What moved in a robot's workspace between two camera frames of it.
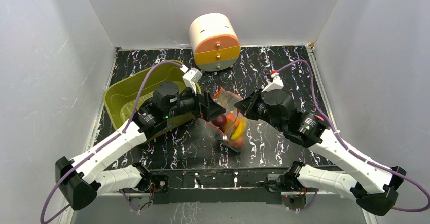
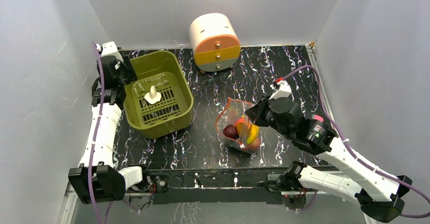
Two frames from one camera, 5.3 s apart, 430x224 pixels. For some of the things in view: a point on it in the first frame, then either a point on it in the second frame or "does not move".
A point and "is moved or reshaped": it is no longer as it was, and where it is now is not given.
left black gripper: [207, 109] -> [125, 66]
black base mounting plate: [218, 185] does not move
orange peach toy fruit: [231, 121] -> [243, 129]
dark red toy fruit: [219, 120] -> [230, 132]
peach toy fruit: [238, 143] -> [254, 145]
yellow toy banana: [240, 129] -> [254, 131]
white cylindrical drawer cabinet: [216, 43] does not move
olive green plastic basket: [120, 94] is moved or reshaped
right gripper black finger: [248, 107] -> [257, 113]
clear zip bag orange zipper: [231, 126] is moved or reshaped
